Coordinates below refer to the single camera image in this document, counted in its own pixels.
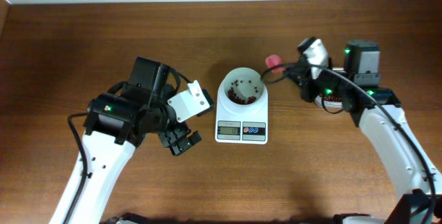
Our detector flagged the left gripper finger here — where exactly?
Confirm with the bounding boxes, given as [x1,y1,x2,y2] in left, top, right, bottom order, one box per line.
[197,89,214,117]
[170,131,202,156]

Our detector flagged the pink measuring scoop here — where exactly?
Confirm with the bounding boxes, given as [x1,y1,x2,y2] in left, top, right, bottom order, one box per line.
[265,55,285,73]

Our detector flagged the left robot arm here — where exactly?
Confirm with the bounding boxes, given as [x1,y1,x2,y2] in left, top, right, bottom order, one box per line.
[50,57,214,223]

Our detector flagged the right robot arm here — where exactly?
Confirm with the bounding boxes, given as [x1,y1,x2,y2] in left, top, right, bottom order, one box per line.
[285,37,441,223]

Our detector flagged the white digital kitchen scale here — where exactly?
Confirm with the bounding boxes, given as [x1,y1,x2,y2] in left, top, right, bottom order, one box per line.
[215,92,269,144]

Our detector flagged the red beans in container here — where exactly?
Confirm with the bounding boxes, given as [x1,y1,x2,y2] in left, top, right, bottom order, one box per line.
[322,95,342,102]

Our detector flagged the clear plastic bean container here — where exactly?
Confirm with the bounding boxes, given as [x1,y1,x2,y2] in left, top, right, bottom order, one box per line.
[314,95,342,109]

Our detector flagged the red beans in bowl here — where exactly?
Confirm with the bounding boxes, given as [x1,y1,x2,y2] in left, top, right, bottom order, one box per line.
[227,79,259,105]

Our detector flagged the white round bowl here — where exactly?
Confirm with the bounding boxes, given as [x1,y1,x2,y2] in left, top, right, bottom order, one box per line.
[218,67,267,106]

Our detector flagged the right black cable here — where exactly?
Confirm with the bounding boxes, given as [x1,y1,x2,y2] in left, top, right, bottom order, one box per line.
[259,62,437,224]

